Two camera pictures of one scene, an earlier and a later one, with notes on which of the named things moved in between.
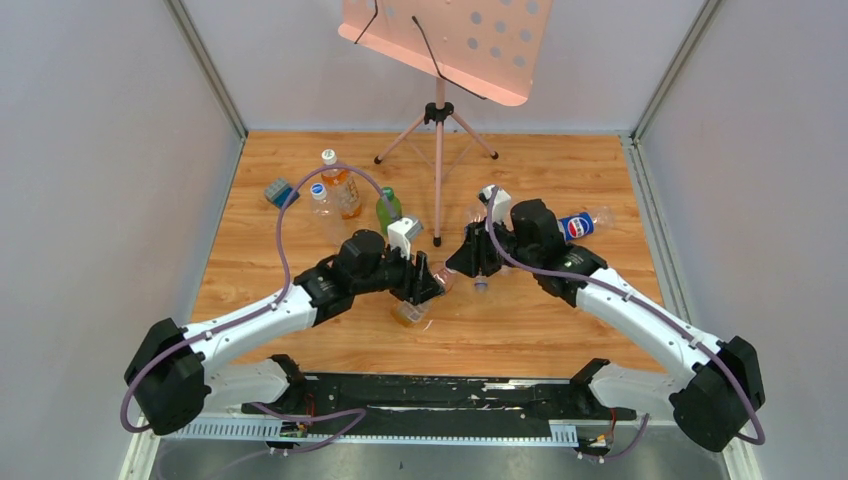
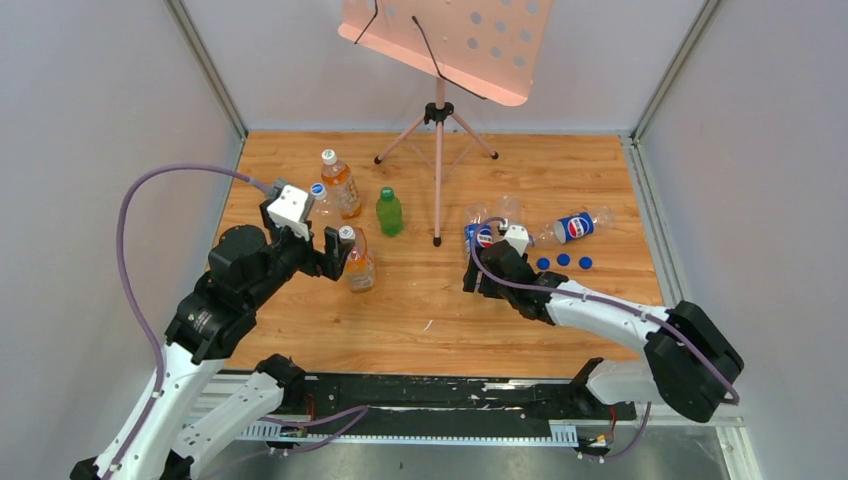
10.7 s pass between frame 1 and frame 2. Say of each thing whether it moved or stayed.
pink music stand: stayed
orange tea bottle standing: stayed
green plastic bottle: stayed
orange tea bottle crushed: moved
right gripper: moved
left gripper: moved
